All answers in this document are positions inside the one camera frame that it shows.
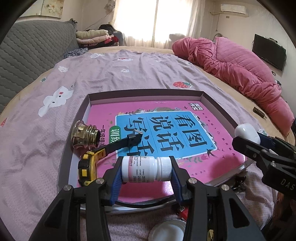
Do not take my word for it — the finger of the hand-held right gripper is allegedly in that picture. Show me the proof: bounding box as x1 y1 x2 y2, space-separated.
257 132 296 160
232 136 278 171

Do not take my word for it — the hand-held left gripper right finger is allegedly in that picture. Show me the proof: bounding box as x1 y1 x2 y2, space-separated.
168 156 266 241

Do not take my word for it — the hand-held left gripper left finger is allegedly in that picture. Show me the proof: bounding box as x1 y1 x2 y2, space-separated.
29 156 124 241

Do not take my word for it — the white earbuds case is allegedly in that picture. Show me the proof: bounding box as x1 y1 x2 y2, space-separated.
234 124 260 144

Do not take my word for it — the yellow and black wristwatch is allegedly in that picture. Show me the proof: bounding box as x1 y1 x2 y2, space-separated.
77 132 176 208

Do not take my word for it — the white pill bottle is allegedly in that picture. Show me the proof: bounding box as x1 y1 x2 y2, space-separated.
121 156 173 183

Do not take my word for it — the black binder clip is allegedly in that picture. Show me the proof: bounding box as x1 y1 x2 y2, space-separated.
233 176 247 192

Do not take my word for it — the white round lid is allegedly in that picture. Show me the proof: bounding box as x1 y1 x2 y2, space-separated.
149 219 186 241

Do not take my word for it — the brass threaded fitting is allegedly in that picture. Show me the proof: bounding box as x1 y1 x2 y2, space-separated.
70 120 100 151

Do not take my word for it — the dark cardboard box tray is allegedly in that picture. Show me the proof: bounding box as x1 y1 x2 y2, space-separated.
57 91 256 215

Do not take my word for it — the pink and blue book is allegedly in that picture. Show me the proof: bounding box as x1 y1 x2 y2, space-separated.
76 100 248 203

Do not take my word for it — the small dark box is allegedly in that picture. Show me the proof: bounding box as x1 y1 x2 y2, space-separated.
253 106 267 119

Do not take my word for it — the pink quilted duvet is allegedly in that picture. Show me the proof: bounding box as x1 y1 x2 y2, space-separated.
172 37 289 137

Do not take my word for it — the purple printed blanket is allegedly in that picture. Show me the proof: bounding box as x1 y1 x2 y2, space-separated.
0 50 278 241

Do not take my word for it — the black flat television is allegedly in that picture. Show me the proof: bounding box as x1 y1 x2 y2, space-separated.
252 34 287 71

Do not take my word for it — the dark patterned cloth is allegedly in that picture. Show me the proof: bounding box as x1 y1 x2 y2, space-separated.
63 48 89 59

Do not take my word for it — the white air conditioner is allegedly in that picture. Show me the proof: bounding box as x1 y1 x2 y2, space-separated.
220 3 246 15

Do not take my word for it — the light window curtain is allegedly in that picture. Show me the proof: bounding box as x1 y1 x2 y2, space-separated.
111 0 211 48

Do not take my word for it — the stack of folded clothes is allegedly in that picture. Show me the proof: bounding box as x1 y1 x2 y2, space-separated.
76 29 121 48

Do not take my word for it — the grey quilted headboard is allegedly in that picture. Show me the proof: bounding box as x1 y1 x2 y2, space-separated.
0 20 80 114

